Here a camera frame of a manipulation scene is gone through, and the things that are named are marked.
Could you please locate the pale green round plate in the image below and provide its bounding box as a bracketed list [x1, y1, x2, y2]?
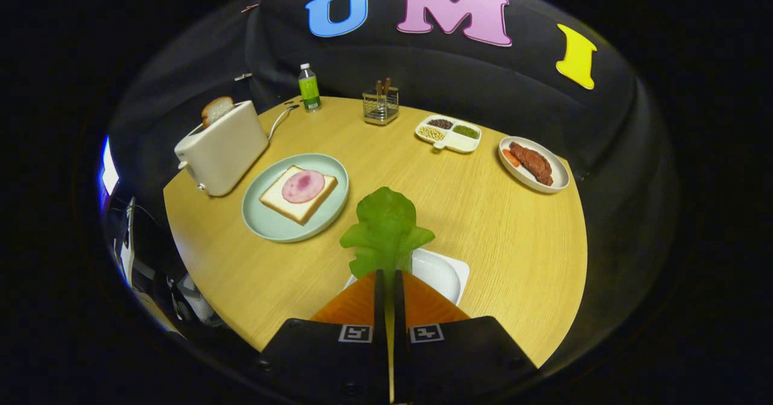
[242, 153, 350, 243]

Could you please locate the pink ham slice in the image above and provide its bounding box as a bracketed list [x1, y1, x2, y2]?
[281, 169, 326, 205]

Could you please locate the white toaster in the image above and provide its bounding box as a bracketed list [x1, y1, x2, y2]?
[174, 100, 270, 197]

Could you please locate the brown cooked meat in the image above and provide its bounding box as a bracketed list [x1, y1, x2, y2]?
[508, 141, 554, 187]

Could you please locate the green lettuce leaf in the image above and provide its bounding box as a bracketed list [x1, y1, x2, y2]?
[339, 187, 436, 280]

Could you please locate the white round meat plate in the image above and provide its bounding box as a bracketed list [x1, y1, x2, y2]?
[498, 136, 571, 194]

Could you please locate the white divided condiment dish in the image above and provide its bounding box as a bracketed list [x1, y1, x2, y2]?
[414, 114, 483, 155]

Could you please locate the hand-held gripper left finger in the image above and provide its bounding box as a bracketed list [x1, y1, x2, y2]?
[257, 269, 392, 405]

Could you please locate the white square plate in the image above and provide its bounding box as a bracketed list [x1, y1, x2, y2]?
[343, 248, 470, 307]

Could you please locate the black backdrop cloth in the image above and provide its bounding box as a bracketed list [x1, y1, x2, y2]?
[106, 0, 680, 369]

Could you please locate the toasted bread slice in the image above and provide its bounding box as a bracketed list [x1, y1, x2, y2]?
[200, 96, 236, 129]

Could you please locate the white toaster cable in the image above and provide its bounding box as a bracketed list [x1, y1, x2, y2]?
[268, 104, 301, 141]

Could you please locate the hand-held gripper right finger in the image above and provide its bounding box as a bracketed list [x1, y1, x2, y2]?
[394, 269, 539, 405]

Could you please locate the white bread slice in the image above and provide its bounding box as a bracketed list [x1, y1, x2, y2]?
[259, 165, 339, 226]

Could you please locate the metal wire utensil holder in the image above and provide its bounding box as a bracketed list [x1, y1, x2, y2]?
[362, 86, 400, 126]

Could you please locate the green label water bottle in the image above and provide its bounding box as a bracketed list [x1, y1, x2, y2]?
[298, 63, 322, 113]

